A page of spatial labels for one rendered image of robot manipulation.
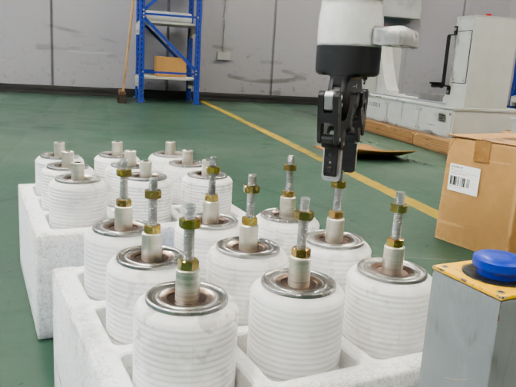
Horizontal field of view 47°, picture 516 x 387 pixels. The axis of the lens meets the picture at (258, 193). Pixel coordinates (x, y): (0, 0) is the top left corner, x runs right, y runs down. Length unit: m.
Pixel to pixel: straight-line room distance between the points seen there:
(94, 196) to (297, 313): 0.55
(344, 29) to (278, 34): 6.31
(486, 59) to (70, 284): 3.27
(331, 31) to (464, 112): 3.08
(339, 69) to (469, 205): 1.07
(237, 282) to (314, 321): 0.13
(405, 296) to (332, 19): 0.31
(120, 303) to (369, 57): 0.38
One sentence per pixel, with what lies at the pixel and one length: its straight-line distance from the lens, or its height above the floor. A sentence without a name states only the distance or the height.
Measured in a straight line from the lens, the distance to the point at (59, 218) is 1.04.
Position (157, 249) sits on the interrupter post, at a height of 0.26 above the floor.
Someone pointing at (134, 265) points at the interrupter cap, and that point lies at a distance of 0.62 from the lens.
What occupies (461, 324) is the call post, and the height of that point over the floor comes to 0.28.
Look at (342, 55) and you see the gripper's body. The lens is 0.68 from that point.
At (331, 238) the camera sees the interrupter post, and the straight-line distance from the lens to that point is 0.74.
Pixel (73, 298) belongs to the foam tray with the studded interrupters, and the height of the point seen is 0.18.
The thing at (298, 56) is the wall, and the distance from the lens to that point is 7.05.
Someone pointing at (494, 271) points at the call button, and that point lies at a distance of 0.48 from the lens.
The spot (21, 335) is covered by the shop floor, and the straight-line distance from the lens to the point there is 1.08.
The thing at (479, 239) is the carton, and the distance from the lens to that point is 1.69.
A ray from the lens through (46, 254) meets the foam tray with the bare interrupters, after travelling 1.00.
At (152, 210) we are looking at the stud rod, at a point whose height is 0.31.
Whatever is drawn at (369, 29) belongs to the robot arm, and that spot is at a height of 0.51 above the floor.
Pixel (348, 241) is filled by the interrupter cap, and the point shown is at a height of 0.25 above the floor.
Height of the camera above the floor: 0.47
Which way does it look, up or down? 13 degrees down
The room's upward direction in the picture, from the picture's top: 3 degrees clockwise
